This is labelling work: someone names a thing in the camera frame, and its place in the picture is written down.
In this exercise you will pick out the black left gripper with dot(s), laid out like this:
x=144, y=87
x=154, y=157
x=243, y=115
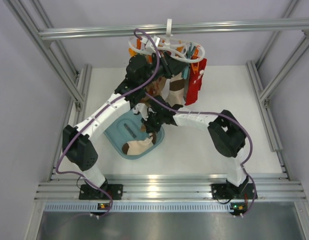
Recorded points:
x=171, y=66

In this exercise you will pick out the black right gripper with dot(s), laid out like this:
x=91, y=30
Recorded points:
x=150, y=127

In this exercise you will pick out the white round clip hanger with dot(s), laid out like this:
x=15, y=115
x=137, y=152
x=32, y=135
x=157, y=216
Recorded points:
x=177, y=48

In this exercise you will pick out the orange clothes peg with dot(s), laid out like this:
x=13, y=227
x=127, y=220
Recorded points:
x=194, y=68

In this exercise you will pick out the argyle beige orange sock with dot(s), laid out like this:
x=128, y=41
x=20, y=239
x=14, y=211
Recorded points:
x=156, y=87

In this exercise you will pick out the cream brown sock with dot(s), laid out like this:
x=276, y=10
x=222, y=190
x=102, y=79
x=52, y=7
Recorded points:
x=176, y=90

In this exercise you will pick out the red sock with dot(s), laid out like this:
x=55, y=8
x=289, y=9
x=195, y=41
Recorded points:
x=195, y=83

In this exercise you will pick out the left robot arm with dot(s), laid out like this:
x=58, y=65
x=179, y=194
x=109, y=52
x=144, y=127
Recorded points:
x=78, y=141

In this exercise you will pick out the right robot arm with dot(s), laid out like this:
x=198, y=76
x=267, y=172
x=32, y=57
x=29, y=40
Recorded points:
x=229, y=138

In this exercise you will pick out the teal clothes peg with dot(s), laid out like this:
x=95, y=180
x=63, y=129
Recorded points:
x=191, y=51

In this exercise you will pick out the teal plastic basin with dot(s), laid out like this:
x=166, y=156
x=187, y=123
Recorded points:
x=128, y=128

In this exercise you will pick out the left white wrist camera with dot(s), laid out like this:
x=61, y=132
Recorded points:
x=151, y=45

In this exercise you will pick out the perforated cable tray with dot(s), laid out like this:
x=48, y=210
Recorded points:
x=139, y=207

